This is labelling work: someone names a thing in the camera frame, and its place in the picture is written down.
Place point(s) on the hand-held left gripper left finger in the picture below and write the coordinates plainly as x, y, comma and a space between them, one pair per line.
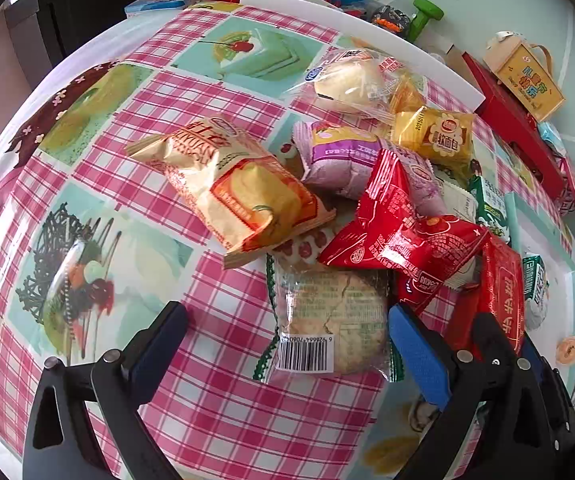
162, 342

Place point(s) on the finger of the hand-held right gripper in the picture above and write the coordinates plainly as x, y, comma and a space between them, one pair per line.
535, 360
490, 335

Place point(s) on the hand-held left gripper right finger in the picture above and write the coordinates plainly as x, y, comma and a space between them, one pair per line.
417, 355

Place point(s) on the red spicy packet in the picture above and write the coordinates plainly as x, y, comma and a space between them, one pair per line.
505, 285

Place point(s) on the small red snack packet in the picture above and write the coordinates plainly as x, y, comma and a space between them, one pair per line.
420, 285

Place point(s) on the clear round cake packet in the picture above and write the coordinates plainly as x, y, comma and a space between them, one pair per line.
332, 320

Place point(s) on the large red snack packet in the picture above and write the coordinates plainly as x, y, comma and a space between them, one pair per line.
402, 240

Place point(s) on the green white biscuit packet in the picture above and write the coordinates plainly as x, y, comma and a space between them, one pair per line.
490, 205
535, 285

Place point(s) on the beige orange cake packet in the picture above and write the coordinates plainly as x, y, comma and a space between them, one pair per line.
237, 185

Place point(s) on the purple swiss roll packet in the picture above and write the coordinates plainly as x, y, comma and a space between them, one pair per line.
337, 160

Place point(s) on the white snack packet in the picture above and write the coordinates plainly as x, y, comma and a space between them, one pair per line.
460, 200

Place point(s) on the light blue packet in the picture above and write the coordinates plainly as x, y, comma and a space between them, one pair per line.
550, 137

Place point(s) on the yellow soft bread packet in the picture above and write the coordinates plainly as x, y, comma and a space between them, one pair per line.
432, 135

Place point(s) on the red flat box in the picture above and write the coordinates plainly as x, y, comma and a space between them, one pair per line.
512, 110

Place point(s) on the pink checkered cake tablecloth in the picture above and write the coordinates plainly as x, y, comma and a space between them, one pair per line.
167, 100

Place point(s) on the clear steamed bun packet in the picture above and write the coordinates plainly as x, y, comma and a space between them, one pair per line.
347, 82

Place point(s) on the green dumbbell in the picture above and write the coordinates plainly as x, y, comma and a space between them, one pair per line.
425, 17

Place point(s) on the pile of small toys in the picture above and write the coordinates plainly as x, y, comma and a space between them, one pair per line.
390, 17

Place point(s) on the dark cabinet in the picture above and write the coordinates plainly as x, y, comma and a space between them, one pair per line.
82, 5

